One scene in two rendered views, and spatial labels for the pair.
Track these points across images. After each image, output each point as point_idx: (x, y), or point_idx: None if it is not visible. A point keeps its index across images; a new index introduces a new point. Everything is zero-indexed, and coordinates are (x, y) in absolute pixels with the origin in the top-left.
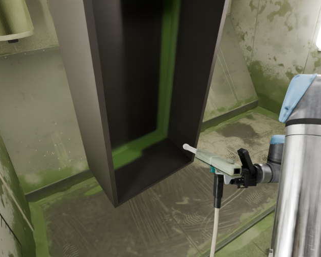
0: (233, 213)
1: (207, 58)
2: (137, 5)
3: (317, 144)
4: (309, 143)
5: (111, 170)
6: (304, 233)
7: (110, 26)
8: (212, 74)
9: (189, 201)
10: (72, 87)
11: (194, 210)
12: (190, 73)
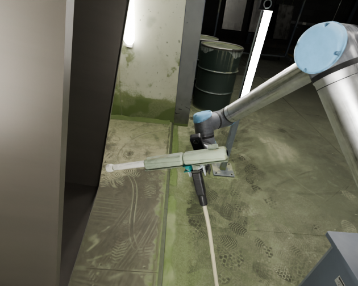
0: (148, 214)
1: (107, 39)
2: None
3: None
4: None
5: (58, 269)
6: None
7: None
8: (119, 62)
9: (99, 237)
10: None
11: (113, 241)
12: (75, 66)
